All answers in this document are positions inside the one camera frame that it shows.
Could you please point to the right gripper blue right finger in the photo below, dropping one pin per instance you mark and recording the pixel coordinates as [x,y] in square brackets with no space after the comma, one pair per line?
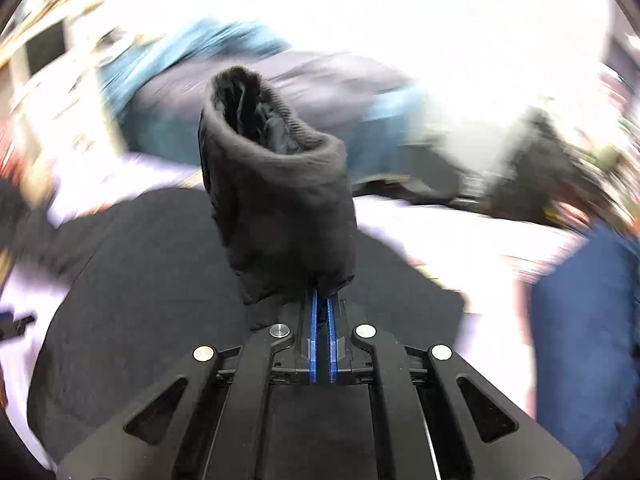
[332,340]

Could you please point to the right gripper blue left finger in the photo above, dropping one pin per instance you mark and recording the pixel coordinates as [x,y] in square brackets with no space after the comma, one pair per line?
[313,338]

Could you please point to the black quilted down jacket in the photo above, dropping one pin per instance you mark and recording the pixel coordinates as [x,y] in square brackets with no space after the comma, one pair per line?
[153,277]

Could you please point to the purple floral bed sheet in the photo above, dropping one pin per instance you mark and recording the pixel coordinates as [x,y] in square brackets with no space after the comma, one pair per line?
[489,261]

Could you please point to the navy blue pillow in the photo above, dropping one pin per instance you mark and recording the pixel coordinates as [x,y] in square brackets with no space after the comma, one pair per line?
[584,318]

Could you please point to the blue and grey jacket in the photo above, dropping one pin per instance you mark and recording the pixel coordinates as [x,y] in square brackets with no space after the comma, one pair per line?
[269,92]

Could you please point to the white device with dark screen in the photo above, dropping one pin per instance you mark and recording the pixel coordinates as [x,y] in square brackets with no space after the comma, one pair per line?
[37,53]

